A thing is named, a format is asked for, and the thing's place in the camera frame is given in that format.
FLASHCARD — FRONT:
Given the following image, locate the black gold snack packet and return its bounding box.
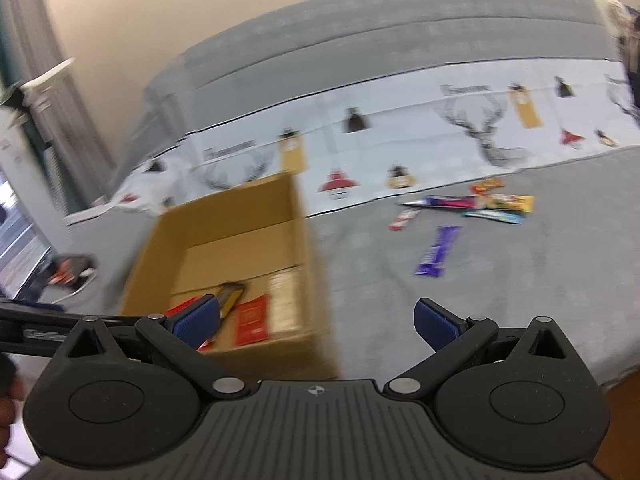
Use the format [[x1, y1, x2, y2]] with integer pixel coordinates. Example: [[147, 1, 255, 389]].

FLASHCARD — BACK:
[[215, 282, 246, 320]]

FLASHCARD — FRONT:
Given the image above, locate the purple chocolate bar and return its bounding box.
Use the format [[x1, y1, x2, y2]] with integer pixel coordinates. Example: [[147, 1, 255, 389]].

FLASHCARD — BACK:
[[414, 226, 462, 278]]

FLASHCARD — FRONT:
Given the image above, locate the clear rice cracker packet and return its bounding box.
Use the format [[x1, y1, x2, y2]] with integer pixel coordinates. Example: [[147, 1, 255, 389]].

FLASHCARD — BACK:
[[267, 268, 302, 337]]

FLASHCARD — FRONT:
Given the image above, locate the red white small sachet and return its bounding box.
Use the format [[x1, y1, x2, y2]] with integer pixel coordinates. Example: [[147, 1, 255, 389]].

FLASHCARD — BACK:
[[387, 209, 421, 232]]

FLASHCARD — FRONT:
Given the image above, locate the blue stick sachet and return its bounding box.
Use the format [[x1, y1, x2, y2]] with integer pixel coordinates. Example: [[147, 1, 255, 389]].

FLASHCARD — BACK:
[[462, 209, 523, 226]]

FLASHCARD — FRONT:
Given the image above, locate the purple pink tube sachet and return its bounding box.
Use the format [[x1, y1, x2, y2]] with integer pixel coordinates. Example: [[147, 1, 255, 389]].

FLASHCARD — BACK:
[[401, 195, 487, 210]]

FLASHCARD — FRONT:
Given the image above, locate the yellow snack packet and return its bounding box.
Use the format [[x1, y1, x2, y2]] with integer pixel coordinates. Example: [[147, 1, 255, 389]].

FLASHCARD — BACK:
[[485, 194, 535, 214]]

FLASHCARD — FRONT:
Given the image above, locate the person's left hand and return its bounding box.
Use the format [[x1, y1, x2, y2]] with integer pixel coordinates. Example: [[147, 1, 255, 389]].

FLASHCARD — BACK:
[[0, 354, 25, 468]]

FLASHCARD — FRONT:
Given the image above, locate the red blue snack packet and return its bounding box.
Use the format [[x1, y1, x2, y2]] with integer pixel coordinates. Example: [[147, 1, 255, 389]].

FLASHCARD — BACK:
[[165, 295, 220, 350]]

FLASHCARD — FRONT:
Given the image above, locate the black smartphone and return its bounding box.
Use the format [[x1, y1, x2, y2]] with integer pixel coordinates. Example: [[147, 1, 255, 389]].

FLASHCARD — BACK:
[[27, 255, 98, 306]]

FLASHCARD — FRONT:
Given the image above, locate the red square snack packet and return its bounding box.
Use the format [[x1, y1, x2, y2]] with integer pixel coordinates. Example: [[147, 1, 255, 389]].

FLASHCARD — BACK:
[[234, 295, 269, 347]]

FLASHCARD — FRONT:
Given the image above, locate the brown cardboard box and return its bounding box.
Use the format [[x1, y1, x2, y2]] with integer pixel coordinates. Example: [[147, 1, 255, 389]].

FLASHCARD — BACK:
[[120, 174, 340, 380]]

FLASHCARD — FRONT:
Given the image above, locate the grey curtain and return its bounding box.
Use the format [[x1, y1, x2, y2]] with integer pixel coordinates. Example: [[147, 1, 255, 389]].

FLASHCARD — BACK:
[[1, 0, 115, 206]]

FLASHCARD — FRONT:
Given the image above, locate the white clip stand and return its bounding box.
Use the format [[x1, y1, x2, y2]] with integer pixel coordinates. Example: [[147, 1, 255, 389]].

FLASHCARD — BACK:
[[1, 58, 75, 112]]

